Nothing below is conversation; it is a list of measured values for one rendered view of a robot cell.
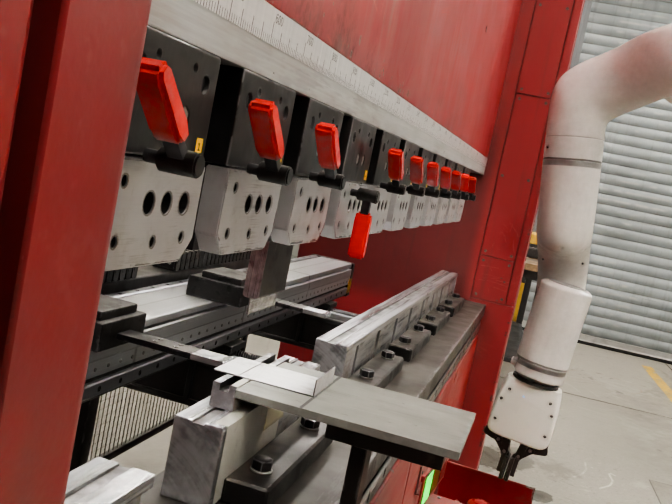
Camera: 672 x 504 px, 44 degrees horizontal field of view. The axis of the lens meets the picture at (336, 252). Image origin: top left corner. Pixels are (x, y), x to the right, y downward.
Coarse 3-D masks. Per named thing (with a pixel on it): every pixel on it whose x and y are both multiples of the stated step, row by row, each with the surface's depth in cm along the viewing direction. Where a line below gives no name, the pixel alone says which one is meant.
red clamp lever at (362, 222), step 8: (352, 192) 116; (360, 192) 116; (368, 192) 116; (376, 192) 115; (360, 200) 116; (368, 200) 116; (376, 200) 115; (368, 208) 116; (360, 216) 116; (368, 216) 116; (360, 224) 116; (368, 224) 116; (352, 232) 117; (360, 232) 116; (368, 232) 117; (352, 240) 116; (360, 240) 116; (352, 248) 116; (360, 248) 116; (352, 256) 117; (360, 256) 116
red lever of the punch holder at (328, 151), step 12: (324, 132) 89; (336, 132) 90; (324, 144) 90; (336, 144) 91; (324, 156) 92; (336, 156) 92; (324, 168) 94; (336, 168) 94; (312, 180) 97; (324, 180) 96; (336, 180) 95
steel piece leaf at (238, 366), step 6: (234, 360) 108; (240, 360) 109; (246, 360) 110; (252, 360) 110; (222, 366) 104; (228, 366) 105; (234, 366) 105; (240, 366) 106; (246, 366) 107; (252, 366) 107; (228, 372) 102; (234, 372) 103; (240, 372) 103
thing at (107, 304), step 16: (112, 304) 111; (128, 304) 113; (96, 320) 106; (112, 320) 108; (128, 320) 111; (144, 320) 116; (96, 336) 105; (112, 336) 108; (128, 336) 109; (144, 336) 110; (96, 352) 105; (176, 352) 107; (192, 352) 107; (208, 352) 109
